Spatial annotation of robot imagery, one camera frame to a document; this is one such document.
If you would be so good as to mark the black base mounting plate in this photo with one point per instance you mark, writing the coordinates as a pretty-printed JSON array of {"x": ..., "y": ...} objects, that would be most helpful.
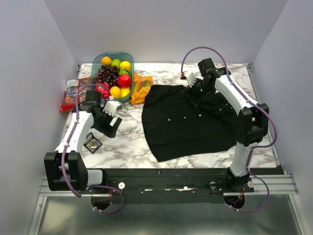
[{"x": 174, "y": 178}]

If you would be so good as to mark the red apple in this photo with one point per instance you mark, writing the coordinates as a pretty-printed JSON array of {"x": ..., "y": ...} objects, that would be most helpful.
[{"x": 124, "y": 80}]

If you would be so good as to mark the small yellow fruit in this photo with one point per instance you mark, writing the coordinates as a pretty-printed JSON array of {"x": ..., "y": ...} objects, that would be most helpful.
[{"x": 125, "y": 91}]

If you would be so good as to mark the aluminium frame rail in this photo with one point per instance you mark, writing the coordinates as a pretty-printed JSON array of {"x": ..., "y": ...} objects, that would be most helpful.
[{"x": 277, "y": 185}]

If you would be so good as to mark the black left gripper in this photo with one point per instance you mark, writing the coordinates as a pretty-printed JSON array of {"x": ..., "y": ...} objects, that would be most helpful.
[{"x": 108, "y": 129}]

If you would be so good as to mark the red candy bag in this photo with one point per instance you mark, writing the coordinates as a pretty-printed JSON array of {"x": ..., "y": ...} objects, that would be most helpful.
[{"x": 72, "y": 89}]

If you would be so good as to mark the yellow lemon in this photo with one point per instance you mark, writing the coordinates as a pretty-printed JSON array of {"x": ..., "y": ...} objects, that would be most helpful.
[{"x": 125, "y": 65}]

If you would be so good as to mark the dark purple grape bunch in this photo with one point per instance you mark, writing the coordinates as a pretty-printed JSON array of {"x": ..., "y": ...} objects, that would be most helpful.
[{"x": 107, "y": 74}]

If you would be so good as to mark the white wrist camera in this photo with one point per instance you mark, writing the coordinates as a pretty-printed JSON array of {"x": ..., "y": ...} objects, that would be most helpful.
[
  {"x": 112, "y": 107},
  {"x": 191, "y": 79}
]

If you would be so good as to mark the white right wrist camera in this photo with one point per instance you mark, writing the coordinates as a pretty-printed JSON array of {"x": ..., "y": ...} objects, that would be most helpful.
[{"x": 191, "y": 79}]

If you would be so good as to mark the green apple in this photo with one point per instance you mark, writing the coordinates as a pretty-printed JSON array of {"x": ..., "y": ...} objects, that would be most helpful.
[{"x": 116, "y": 63}]

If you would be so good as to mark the clear teal fruit container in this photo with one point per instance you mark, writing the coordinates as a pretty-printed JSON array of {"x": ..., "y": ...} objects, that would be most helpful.
[{"x": 122, "y": 56}]

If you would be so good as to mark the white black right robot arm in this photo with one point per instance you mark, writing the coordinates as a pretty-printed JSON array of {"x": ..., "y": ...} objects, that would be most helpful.
[{"x": 250, "y": 118}]

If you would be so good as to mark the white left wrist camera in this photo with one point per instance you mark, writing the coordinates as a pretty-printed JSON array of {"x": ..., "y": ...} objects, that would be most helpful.
[{"x": 112, "y": 107}]

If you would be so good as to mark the orange snack packet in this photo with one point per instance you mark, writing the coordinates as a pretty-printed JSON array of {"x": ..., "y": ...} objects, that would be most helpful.
[{"x": 142, "y": 86}]

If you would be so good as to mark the black button shirt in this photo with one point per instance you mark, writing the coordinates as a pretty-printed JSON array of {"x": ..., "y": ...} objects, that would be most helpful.
[{"x": 174, "y": 127}]

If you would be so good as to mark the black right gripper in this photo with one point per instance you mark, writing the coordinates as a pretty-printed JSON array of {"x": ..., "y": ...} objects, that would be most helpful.
[{"x": 189, "y": 92}]

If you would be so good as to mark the green lime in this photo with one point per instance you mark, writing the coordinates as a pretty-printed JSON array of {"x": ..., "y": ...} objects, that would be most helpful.
[{"x": 124, "y": 71}]

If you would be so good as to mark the pink dragon fruit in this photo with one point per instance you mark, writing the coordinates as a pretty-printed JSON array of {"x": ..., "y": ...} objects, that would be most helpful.
[{"x": 103, "y": 89}]

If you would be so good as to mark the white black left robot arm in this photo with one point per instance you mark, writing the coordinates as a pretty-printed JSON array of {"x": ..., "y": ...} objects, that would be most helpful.
[{"x": 65, "y": 169}]

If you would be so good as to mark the small orange fruit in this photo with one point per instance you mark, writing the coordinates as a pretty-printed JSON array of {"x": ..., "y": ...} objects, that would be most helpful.
[{"x": 116, "y": 92}]

